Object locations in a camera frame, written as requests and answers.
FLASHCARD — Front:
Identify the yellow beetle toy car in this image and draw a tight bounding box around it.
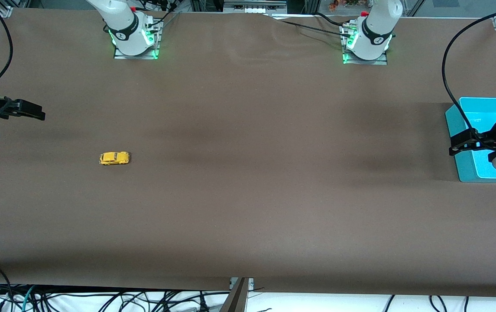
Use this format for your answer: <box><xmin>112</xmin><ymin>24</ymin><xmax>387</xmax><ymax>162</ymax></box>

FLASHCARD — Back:
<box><xmin>99</xmin><ymin>151</ymin><xmax>130</xmax><ymax>166</ymax></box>

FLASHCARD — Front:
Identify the teal plastic bin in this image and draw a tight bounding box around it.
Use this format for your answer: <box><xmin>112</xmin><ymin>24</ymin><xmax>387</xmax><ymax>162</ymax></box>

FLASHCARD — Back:
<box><xmin>445</xmin><ymin>97</ymin><xmax>496</xmax><ymax>183</ymax></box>

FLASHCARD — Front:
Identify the brown table cover mat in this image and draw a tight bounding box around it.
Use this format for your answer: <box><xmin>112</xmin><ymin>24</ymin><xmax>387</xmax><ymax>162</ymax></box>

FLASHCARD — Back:
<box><xmin>0</xmin><ymin>8</ymin><xmax>496</xmax><ymax>299</ymax></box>

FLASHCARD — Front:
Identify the white power strip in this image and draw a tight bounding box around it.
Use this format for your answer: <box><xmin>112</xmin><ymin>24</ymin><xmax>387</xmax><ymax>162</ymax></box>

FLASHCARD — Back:
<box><xmin>224</xmin><ymin>0</ymin><xmax>287</xmax><ymax>13</ymax></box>

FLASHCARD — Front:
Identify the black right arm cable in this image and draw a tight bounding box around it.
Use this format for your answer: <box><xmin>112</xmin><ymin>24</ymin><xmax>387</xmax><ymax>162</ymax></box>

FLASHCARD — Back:
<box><xmin>0</xmin><ymin>11</ymin><xmax>13</xmax><ymax>86</ymax></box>

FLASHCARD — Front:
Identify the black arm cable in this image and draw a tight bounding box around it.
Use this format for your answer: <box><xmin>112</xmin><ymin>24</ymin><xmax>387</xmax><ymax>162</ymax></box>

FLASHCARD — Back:
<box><xmin>442</xmin><ymin>8</ymin><xmax>496</xmax><ymax>133</ymax></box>
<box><xmin>0</xmin><ymin>11</ymin><xmax>13</xmax><ymax>86</ymax></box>

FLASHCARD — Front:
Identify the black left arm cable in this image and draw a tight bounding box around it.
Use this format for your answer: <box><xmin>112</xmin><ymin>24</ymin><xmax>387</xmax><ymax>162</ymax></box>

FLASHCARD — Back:
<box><xmin>442</xmin><ymin>8</ymin><xmax>496</xmax><ymax>133</ymax></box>

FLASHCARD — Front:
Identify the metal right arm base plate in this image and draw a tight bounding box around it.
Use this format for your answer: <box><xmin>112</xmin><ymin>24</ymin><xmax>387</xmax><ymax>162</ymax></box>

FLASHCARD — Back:
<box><xmin>113</xmin><ymin>19</ymin><xmax>162</xmax><ymax>60</ymax></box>

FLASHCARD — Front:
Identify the black base cable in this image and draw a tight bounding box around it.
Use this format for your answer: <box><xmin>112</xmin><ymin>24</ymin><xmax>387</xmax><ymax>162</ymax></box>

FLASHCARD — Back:
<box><xmin>146</xmin><ymin>9</ymin><xmax>182</xmax><ymax>29</ymax></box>

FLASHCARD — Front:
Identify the short black table cable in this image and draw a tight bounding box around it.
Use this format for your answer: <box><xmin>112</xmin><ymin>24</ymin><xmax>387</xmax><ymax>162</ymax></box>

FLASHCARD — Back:
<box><xmin>315</xmin><ymin>12</ymin><xmax>350</xmax><ymax>26</ymax></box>

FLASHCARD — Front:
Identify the teal floor cable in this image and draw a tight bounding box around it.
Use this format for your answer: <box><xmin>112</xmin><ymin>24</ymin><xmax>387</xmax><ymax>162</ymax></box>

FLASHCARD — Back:
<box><xmin>22</xmin><ymin>285</ymin><xmax>36</xmax><ymax>312</ymax></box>

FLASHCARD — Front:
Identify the long black table cable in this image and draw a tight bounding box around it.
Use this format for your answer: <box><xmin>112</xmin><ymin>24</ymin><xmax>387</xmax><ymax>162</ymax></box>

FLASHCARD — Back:
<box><xmin>269</xmin><ymin>15</ymin><xmax>352</xmax><ymax>37</ymax></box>

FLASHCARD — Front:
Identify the metal camera post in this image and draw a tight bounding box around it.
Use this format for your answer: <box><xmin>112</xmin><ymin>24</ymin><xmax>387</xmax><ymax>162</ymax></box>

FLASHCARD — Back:
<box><xmin>220</xmin><ymin>277</ymin><xmax>255</xmax><ymax>312</ymax></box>

